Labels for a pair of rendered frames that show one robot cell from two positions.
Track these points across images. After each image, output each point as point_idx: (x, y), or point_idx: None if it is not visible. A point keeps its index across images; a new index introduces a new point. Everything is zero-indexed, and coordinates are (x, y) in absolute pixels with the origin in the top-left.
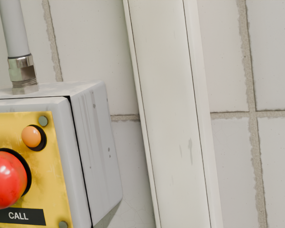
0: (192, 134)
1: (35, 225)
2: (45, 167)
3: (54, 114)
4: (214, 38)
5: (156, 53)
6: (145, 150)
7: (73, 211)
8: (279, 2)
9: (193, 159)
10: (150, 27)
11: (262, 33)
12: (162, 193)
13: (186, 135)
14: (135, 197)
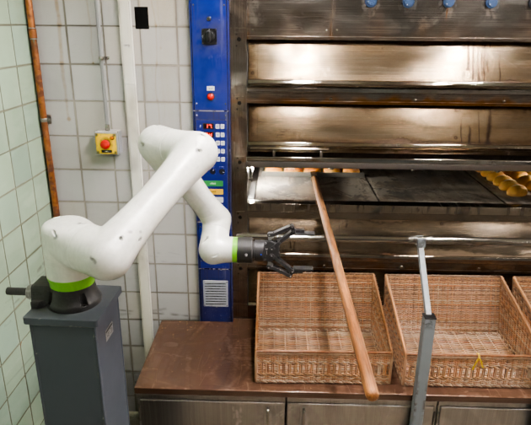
0: (136, 139)
1: (109, 153)
2: (113, 142)
3: (115, 134)
4: (141, 124)
5: (131, 126)
6: (128, 142)
7: (117, 150)
8: (151, 120)
9: (136, 143)
10: (131, 121)
11: (148, 124)
12: (131, 149)
13: (136, 139)
14: (125, 151)
